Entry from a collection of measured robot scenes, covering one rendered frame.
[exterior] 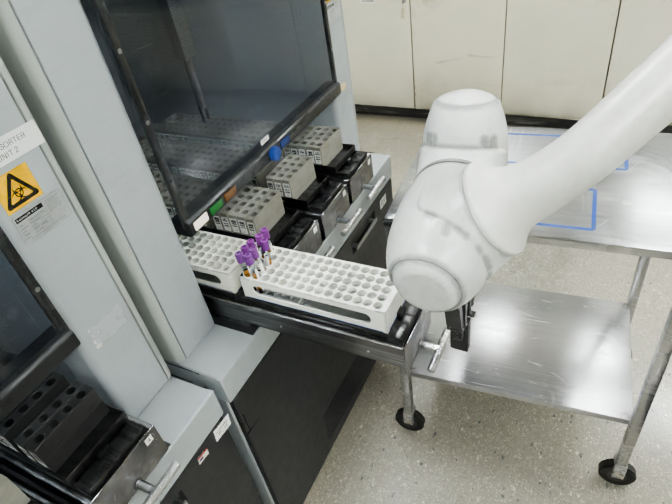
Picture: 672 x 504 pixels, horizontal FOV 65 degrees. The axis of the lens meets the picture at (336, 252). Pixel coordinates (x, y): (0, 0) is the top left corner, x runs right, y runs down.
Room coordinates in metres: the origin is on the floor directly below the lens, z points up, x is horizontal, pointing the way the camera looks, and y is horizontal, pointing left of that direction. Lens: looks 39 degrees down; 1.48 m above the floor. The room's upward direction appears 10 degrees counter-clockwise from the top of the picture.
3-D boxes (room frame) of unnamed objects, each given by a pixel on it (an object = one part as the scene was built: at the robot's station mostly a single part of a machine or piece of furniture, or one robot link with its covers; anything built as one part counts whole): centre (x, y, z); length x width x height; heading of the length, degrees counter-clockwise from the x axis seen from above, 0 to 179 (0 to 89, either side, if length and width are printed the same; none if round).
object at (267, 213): (0.96, 0.14, 0.85); 0.12 x 0.02 x 0.06; 148
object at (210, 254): (0.88, 0.30, 0.83); 0.30 x 0.10 x 0.06; 57
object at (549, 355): (0.97, -0.49, 0.41); 0.67 x 0.46 x 0.82; 62
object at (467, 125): (0.56, -0.18, 1.14); 0.13 x 0.11 x 0.16; 154
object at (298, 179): (1.09, 0.05, 0.85); 0.12 x 0.02 x 0.06; 147
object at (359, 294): (0.71, 0.04, 0.83); 0.30 x 0.10 x 0.06; 57
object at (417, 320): (0.79, 0.15, 0.78); 0.73 x 0.14 x 0.09; 57
